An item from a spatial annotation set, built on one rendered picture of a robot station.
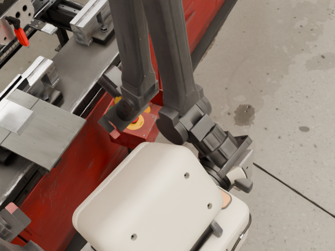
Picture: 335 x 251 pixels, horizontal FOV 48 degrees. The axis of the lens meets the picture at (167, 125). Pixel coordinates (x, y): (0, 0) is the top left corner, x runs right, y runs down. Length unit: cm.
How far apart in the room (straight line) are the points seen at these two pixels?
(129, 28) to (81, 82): 71
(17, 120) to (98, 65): 39
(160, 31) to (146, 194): 26
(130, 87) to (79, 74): 60
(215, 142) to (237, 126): 150
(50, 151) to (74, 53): 50
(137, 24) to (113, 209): 32
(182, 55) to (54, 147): 56
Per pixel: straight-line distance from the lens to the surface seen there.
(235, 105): 236
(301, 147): 229
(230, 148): 80
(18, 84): 128
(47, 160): 109
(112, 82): 92
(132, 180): 61
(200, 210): 63
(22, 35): 112
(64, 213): 162
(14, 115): 121
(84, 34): 145
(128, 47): 74
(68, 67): 144
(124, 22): 69
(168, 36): 62
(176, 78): 69
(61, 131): 113
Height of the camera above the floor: 192
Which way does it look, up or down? 58 degrees down
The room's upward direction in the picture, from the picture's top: 4 degrees counter-clockwise
